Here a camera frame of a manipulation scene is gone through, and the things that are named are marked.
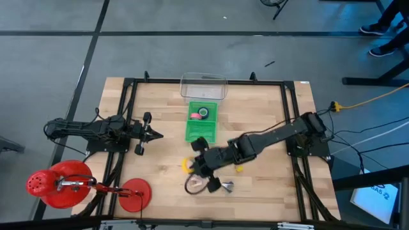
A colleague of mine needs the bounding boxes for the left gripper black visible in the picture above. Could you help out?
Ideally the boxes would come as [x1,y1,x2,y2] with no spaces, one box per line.
[130,111,164,157]

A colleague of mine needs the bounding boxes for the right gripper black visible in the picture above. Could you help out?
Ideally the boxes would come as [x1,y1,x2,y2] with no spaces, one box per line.
[190,137,233,194]

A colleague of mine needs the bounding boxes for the pink staple remover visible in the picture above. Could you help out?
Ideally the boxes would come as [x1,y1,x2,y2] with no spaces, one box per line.
[189,177,205,189]

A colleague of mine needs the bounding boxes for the yellow tape roll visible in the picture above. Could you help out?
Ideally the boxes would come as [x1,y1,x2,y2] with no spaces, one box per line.
[181,156,194,175]

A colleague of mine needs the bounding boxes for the clear plastic bin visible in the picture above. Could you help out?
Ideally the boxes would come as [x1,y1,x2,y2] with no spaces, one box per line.
[179,72,229,103]

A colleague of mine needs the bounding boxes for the red desk lamp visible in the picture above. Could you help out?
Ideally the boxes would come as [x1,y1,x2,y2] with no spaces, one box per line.
[25,159,153,213]

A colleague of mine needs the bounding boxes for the grey chair base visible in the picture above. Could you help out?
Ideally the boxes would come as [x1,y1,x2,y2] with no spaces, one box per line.
[0,135,26,154]

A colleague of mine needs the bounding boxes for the white printed board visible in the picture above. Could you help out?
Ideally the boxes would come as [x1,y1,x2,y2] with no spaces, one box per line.
[350,183,400,225]

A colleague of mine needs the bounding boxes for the black table base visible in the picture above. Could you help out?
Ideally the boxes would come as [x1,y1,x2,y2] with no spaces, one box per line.
[341,47,409,88]

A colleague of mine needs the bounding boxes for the person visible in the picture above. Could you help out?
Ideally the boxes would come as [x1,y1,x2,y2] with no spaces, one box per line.
[360,0,409,58]

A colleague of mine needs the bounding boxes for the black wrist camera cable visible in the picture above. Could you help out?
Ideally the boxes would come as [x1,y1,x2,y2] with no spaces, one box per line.
[184,174,210,196]

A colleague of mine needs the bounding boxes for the silver frame bracket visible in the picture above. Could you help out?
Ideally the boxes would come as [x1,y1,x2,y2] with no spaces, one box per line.
[98,219,141,230]
[277,222,316,230]

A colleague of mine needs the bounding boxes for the black neighbouring table frame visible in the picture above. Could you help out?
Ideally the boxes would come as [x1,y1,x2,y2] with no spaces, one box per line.
[332,164,409,230]

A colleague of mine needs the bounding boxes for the black floor cable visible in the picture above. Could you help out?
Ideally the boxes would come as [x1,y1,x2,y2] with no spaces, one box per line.
[328,108,409,175]
[325,116,409,137]

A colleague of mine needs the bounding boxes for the white floor cable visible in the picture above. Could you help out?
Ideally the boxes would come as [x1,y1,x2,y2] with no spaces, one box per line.
[332,121,409,155]

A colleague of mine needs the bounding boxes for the yellow extension cord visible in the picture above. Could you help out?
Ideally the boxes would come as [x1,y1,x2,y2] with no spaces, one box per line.
[330,82,409,112]

